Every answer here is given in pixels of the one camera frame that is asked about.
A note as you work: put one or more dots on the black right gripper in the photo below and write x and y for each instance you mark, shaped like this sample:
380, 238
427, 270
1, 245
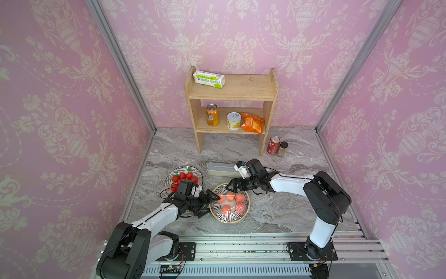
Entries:
236, 182

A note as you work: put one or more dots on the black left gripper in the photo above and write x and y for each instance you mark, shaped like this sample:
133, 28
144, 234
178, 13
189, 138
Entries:
209, 199

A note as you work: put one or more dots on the clear plastic wrap sheet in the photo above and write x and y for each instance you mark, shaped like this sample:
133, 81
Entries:
217, 212

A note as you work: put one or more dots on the cream plastic wrap dispenser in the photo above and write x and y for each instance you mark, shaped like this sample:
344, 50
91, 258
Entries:
222, 170

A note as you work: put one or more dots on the glass plate of strawberries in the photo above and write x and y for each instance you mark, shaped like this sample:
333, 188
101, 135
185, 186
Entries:
188, 173

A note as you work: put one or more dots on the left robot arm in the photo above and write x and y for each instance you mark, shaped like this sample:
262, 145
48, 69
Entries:
134, 245

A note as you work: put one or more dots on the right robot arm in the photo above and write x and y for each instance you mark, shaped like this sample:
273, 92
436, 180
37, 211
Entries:
327, 198

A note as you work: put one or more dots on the peach top left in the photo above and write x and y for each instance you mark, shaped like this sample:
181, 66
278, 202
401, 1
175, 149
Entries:
230, 196

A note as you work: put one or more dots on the peach top right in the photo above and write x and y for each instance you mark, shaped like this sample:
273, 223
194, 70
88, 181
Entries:
240, 198

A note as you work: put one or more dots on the red cola can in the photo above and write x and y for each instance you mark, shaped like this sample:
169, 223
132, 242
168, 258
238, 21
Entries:
273, 145

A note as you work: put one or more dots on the spice jar with black lid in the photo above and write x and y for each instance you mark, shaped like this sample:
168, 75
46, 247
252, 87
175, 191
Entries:
282, 149

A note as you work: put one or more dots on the orange snack bag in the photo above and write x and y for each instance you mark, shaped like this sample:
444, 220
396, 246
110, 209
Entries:
252, 123

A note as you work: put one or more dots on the white yellow tin can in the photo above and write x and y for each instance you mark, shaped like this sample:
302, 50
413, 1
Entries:
234, 120

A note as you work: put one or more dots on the orange drink can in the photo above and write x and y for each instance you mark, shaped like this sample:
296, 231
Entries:
212, 115

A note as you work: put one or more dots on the wooden shelf unit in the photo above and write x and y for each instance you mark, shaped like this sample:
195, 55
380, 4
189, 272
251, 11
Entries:
238, 87

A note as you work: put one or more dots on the white green carton box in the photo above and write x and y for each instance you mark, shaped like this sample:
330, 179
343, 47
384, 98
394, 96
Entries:
209, 79

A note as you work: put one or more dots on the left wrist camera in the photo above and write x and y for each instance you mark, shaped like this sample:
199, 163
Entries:
196, 190

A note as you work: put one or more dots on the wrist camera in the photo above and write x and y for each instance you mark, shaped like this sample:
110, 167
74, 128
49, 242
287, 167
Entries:
242, 169
196, 190

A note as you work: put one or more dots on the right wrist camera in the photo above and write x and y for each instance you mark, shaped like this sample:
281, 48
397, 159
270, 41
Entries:
242, 169

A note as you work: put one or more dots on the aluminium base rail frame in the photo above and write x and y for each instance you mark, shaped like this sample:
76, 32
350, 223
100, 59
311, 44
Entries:
349, 255

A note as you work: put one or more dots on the aluminium corner rail left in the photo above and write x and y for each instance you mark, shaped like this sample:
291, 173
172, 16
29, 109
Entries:
117, 53

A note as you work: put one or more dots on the aluminium corner rail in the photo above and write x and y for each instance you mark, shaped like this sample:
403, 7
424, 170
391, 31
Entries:
117, 53
380, 25

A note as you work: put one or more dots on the aluminium corner rail right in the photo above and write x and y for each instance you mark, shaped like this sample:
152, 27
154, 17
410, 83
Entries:
380, 25

